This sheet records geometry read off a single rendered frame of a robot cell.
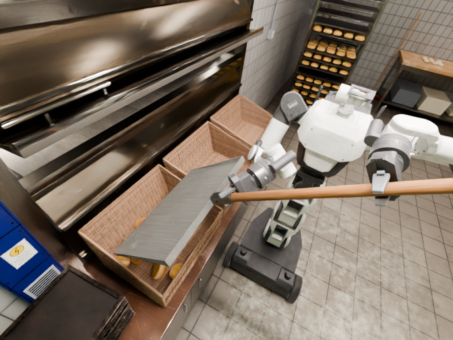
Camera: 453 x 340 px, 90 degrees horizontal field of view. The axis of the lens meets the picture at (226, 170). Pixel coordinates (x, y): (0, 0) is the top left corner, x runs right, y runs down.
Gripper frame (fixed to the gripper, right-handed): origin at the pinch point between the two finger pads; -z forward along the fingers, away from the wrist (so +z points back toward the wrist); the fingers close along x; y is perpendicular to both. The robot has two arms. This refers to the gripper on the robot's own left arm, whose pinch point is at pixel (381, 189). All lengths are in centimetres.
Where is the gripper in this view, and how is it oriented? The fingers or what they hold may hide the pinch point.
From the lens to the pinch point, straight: 61.9
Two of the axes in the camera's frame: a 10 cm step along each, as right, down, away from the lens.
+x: 4.5, 8.0, 4.0
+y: -7.0, 0.4, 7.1
